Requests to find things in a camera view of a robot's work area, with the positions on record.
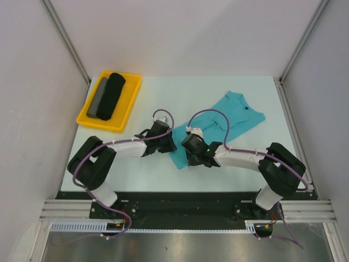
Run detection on turquoise t-shirt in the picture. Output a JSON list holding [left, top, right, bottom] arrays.
[[170, 91, 266, 169]]

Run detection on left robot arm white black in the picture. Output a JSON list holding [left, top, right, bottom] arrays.
[[67, 117, 177, 218]]

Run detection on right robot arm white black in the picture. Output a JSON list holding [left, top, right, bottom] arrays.
[[182, 134, 306, 219]]

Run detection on yellow plastic tray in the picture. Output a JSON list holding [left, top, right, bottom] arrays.
[[76, 71, 142, 133]]

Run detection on rolled black t-shirt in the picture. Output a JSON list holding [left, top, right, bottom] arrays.
[[96, 73, 126, 121]]

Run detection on rolled grey t-shirt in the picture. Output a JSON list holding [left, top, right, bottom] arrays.
[[86, 77, 108, 118]]

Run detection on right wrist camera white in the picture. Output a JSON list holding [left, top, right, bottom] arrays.
[[186, 127, 203, 139]]

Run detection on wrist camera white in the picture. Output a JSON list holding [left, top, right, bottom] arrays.
[[152, 116, 169, 123], [186, 127, 203, 139]]

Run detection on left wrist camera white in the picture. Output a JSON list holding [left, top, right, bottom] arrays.
[[152, 116, 169, 123]]

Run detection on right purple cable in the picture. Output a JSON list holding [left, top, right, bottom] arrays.
[[186, 109, 309, 192]]

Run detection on purple cable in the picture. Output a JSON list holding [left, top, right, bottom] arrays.
[[186, 109, 309, 192], [73, 109, 175, 208]]

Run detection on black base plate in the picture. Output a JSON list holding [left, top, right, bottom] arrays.
[[56, 191, 318, 230]]

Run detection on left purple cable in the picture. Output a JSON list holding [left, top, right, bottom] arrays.
[[73, 109, 175, 208]]

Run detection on grey slotted cable duct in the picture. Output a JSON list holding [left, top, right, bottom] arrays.
[[51, 221, 267, 234]]

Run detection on right aluminium frame post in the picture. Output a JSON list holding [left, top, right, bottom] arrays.
[[279, 0, 330, 82]]

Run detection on aluminium frame post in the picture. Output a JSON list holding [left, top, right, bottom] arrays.
[[39, 0, 91, 85], [279, 0, 330, 82]]

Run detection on left aluminium frame post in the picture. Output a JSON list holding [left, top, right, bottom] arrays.
[[39, 0, 91, 85]]

